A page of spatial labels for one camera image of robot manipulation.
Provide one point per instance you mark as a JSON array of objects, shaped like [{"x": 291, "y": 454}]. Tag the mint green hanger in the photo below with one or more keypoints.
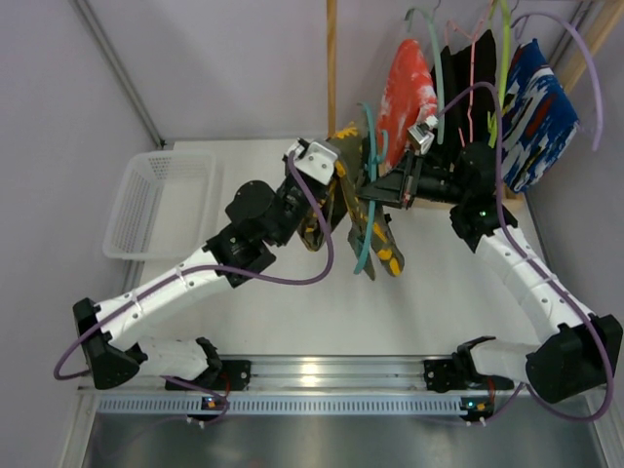
[{"x": 429, "y": 17}]

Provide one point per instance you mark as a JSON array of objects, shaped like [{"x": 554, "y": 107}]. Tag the wooden clothes rack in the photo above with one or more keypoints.
[{"x": 582, "y": 62}]

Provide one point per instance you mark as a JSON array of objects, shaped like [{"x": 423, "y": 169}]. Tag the pink hanger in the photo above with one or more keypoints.
[{"x": 450, "y": 27}]

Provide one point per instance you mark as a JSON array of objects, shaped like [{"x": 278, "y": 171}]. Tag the grey slotted cable duct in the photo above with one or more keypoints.
[{"x": 288, "y": 405}]

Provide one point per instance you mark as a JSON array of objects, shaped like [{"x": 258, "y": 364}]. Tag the black trousers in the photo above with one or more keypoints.
[{"x": 456, "y": 80}]

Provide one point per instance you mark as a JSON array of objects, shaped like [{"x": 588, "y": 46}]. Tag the red white trousers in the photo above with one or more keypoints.
[{"x": 408, "y": 98}]

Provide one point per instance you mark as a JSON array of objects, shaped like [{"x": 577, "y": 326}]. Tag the blue patterned trousers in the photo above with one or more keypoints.
[{"x": 538, "y": 120}]

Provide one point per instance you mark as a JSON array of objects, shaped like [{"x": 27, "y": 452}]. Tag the white plastic basket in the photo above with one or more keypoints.
[{"x": 166, "y": 206}]

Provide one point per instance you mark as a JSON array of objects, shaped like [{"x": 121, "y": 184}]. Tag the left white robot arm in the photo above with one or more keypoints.
[{"x": 116, "y": 344}]

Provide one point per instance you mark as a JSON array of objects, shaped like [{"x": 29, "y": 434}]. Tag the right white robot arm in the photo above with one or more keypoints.
[{"x": 576, "y": 349}]

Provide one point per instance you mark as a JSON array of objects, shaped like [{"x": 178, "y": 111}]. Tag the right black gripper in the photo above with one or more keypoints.
[{"x": 405, "y": 181}]

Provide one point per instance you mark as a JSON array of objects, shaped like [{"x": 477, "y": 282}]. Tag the camouflage trousers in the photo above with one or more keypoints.
[{"x": 369, "y": 233}]

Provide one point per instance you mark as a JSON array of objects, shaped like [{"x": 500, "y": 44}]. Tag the aluminium mounting rail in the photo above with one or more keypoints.
[{"x": 269, "y": 373}]

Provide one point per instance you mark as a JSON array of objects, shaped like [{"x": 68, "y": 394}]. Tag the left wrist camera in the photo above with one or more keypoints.
[{"x": 315, "y": 158}]

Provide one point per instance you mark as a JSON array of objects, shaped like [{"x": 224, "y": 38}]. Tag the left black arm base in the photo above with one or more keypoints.
[{"x": 234, "y": 375}]

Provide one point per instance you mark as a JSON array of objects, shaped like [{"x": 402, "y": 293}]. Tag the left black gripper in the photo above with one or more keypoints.
[{"x": 321, "y": 201}]

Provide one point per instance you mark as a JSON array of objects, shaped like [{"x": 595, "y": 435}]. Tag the lime green hanger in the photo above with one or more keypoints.
[{"x": 505, "y": 13}]

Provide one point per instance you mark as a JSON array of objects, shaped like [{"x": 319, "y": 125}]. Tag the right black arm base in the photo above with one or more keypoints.
[{"x": 443, "y": 375}]

